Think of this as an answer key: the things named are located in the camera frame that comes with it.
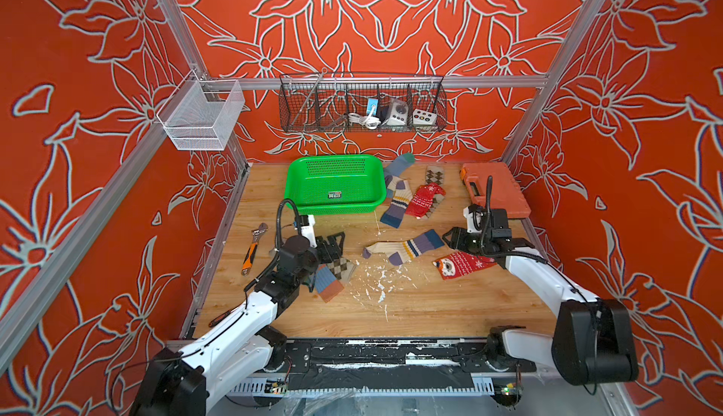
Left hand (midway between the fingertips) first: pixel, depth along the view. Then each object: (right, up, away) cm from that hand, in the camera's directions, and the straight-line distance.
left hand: (335, 235), depth 81 cm
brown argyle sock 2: (+39, +20, +34) cm, 55 cm away
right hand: (+34, -1, +6) cm, 35 cm away
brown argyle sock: (+1, -12, +9) cm, 15 cm away
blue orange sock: (+24, +24, +40) cm, 53 cm away
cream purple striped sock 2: (+24, +11, +26) cm, 37 cm away
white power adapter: (+20, +39, +10) cm, 45 cm away
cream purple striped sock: (+20, -7, +10) cm, 24 cm away
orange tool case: (+66, +13, +29) cm, 73 cm away
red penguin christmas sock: (+40, -11, +9) cm, 43 cm away
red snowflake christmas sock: (+32, +9, +25) cm, 42 cm away
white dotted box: (+29, +38, +13) cm, 50 cm away
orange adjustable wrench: (-30, -9, +11) cm, 33 cm away
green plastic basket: (-3, +15, +30) cm, 34 cm away
